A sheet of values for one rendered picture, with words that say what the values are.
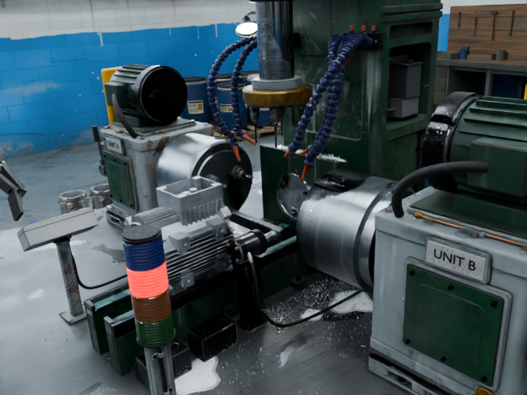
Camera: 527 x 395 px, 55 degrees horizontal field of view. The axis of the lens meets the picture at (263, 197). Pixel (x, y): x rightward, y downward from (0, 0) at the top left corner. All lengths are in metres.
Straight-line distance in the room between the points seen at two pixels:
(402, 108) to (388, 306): 0.65
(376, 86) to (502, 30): 5.35
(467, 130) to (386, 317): 0.39
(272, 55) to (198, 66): 5.99
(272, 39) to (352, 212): 0.47
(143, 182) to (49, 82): 5.09
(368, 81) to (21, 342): 1.07
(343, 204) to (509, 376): 0.43
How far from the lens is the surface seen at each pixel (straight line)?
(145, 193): 1.66
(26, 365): 1.31
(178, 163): 1.50
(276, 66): 1.27
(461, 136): 0.91
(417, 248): 0.94
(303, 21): 1.49
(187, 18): 7.17
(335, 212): 1.08
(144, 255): 0.77
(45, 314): 1.47
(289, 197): 1.45
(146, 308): 0.81
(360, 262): 1.06
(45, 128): 6.73
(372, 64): 1.35
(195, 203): 1.15
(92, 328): 1.24
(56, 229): 1.30
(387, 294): 1.02
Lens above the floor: 1.53
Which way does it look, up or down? 21 degrees down
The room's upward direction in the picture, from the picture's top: 3 degrees counter-clockwise
